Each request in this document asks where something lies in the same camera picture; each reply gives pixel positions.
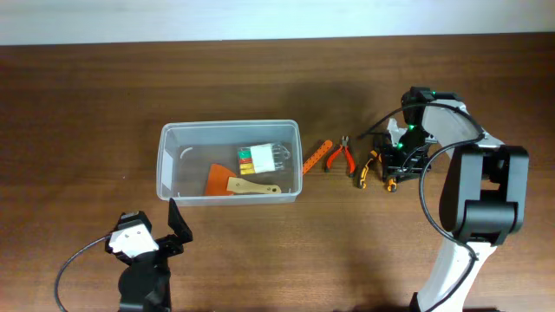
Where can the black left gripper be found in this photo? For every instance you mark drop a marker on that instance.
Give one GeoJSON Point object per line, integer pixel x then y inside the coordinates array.
{"type": "Point", "coordinates": [169, 248]}

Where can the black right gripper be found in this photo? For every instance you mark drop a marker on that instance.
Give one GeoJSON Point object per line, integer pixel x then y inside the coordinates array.
{"type": "Point", "coordinates": [397, 172]}

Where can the yellow black needle-nose pliers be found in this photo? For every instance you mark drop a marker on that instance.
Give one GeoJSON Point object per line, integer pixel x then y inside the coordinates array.
{"type": "Point", "coordinates": [375, 157]}

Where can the orange scraper wooden handle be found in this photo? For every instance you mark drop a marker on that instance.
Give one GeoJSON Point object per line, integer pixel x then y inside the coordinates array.
{"type": "Point", "coordinates": [222, 181]}

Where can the orange perforated strip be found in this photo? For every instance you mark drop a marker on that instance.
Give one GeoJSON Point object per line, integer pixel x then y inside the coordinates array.
{"type": "Point", "coordinates": [317, 155]}

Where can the clear plastic container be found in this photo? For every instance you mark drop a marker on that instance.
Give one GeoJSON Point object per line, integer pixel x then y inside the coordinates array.
{"type": "Point", "coordinates": [188, 149]}

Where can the clear box of bits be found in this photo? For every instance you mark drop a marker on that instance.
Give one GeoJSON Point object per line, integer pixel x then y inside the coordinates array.
{"type": "Point", "coordinates": [269, 157]}

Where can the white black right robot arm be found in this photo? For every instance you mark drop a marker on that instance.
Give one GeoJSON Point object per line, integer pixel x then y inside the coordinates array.
{"type": "Point", "coordinates": [483, 198]}

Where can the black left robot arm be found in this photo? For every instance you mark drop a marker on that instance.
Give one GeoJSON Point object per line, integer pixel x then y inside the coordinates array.
{"type": "Point", "coordinates": [145, 284]}

